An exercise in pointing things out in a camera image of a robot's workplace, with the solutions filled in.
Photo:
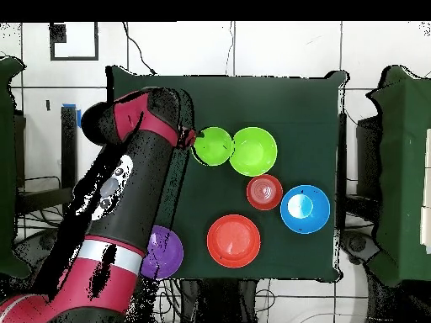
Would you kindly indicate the small green bowl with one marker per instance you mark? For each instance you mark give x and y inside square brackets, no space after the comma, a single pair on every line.
[213,148]

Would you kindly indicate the large green bowl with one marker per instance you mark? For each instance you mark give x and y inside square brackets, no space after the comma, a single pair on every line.
[254,151]

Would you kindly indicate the small orange bowl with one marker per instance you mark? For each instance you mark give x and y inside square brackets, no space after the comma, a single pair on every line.
[264,191]

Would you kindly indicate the large orange bowl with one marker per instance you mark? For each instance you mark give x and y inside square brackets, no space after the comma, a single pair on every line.
[232,240]

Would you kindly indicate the large purple bowl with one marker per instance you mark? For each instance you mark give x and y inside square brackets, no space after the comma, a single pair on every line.
[166,255]

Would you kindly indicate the blue bowl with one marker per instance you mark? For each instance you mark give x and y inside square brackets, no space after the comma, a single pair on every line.
[304,222]

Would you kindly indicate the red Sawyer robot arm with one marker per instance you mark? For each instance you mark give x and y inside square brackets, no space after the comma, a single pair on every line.
[134,195]

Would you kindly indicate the dark green tablecloth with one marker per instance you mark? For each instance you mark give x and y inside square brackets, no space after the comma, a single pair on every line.
[296,111]

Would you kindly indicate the blue tape strip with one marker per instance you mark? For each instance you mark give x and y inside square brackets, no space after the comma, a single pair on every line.
[77,114]

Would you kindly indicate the black metal stand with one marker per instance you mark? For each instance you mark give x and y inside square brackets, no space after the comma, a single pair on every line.
[69,151]

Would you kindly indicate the small black floor marker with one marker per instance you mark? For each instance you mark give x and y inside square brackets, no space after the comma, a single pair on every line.
[48,105]

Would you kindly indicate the black box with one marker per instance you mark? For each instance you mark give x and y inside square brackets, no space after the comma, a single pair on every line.
[368,158]

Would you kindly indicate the black office chair base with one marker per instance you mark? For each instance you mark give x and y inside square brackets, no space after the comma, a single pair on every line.
[30,247]

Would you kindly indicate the green cloth side table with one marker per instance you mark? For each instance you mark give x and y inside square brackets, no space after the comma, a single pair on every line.
[6,218]
[404,168]

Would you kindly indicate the black square floor frame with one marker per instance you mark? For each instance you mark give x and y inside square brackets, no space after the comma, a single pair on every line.
[74,59]

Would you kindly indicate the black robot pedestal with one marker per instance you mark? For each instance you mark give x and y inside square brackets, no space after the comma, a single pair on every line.
[219,302]

